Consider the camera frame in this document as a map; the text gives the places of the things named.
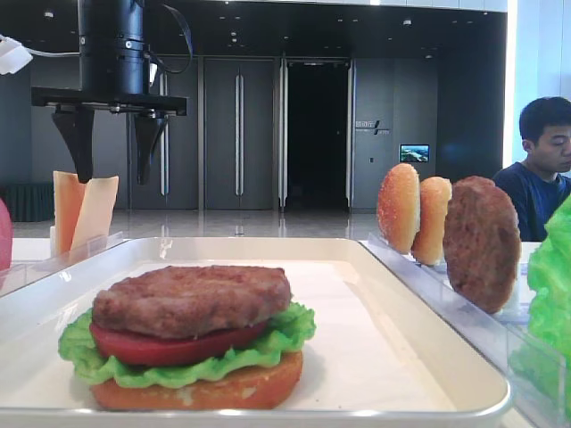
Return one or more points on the yellow cheese slice front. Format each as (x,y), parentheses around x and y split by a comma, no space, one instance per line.
(95,214)

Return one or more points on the lettuce leaf on burger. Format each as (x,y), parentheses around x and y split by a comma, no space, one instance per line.
(286,333)

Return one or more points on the man in blue shirt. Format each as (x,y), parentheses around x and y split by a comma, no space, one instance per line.
(538,184)

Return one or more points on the meat patty on burger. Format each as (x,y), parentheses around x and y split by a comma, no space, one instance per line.
(189,302)

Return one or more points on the orange cheese slice back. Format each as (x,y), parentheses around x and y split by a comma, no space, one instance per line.
(68,198)

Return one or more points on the red tomato slice standing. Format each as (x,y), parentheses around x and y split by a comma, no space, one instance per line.
(6,236)

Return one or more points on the standing bun half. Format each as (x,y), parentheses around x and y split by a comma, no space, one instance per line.
(398,207)
(435,193)

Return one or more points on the standing meat patty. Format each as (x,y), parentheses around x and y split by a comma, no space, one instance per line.
(481,243)

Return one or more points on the small wall screen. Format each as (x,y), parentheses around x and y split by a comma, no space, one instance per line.
(414,153)

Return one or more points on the standing green lettuce leaf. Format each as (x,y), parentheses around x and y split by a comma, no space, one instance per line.
(548,274)

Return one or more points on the bottom bun on tray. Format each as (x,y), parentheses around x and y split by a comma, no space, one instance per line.
(252,387)

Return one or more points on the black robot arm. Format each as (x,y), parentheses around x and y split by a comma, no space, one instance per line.
(112,19)

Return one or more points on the tomato slice on burger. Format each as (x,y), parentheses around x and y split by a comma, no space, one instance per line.
(143,350)

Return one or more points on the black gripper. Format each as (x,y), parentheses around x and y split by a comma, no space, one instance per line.
(114,75)

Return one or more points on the far standing bun half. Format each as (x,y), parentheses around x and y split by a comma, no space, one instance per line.
(398,207)

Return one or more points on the white rectangular tray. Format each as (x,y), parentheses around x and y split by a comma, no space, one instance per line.
(380,356)

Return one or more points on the clear long rail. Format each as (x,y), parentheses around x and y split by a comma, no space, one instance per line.
(497,337)
(29,272)

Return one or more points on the clear left long rail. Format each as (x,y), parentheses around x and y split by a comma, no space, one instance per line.
(29,272)

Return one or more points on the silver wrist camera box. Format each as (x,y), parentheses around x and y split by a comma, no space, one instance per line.
(14,56)

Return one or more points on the clear right long rail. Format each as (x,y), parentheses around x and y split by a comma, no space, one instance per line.
(497,337)

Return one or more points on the near standing bun half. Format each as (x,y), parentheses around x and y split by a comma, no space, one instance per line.
(435,193)

